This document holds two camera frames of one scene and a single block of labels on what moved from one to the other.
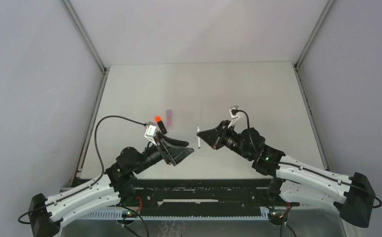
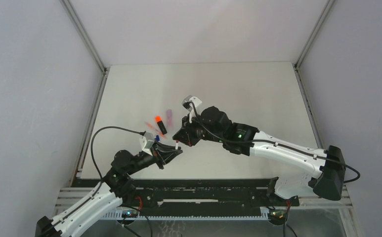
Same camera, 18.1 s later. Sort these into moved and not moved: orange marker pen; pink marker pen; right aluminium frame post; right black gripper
Moved: right black gripper
Not moved: orange marker pen; pink marker pen; right aluminium frame post
